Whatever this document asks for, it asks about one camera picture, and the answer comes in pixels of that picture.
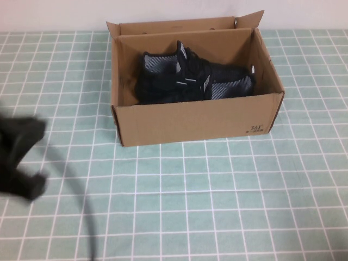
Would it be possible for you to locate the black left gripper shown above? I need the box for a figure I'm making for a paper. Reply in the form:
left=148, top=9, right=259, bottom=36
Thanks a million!
left=0, top=108, right=48, bottom=201

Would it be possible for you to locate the black knit sneaker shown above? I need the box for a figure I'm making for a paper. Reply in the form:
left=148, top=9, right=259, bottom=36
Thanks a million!
left=135, top=40, right=257, bottom=105
left=138, top=74, right=257, bottom=105

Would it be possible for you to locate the brown cardboard shoe box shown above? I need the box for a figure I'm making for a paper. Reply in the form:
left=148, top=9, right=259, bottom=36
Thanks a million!
left=105, top=10, right=285, bottom=148

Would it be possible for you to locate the green checked tablecloth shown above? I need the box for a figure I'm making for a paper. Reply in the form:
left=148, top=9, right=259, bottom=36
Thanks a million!
left=0, top=28, right=348, bottom=261

